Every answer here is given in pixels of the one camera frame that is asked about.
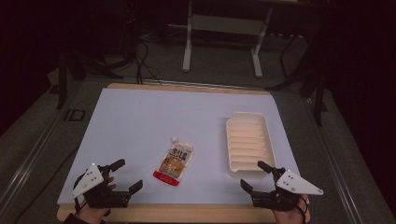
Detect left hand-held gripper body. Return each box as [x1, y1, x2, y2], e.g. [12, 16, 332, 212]
[69, 162, 132, 209]

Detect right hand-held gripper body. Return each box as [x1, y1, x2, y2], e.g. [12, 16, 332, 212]
[252, 167, 324, 212]

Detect cream ribbed plastic tray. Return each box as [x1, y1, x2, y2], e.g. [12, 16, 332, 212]
[225, 111, 277, 178]

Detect white and red spout pouch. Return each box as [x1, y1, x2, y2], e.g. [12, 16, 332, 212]
[152, 136, 195, 188]

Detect person's right hand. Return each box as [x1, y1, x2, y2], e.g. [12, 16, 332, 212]
[272, 194, 310, 224]

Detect person's left hand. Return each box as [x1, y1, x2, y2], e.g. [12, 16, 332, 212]
[74, 175, 117, 224]

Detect pale blue table mat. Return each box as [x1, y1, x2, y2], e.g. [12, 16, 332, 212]
[57, 87, 301, 205]

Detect black metal stand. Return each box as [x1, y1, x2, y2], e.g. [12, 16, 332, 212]
[265, 27, 330, 128]
[55, 46, 125, 110]

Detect black wrist cord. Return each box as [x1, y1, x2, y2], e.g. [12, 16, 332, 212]
[73, 197, 89, 217]
[295, 196, 311, 224]

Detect black rectangular floor bracket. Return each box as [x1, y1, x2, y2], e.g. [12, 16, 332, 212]
[63, 108, 87, 122]

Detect black floor cables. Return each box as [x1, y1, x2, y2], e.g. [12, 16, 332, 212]
[134, 39, 163, 87]

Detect white metal desk frame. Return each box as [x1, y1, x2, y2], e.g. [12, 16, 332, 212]
[181, 0, 276, 79]

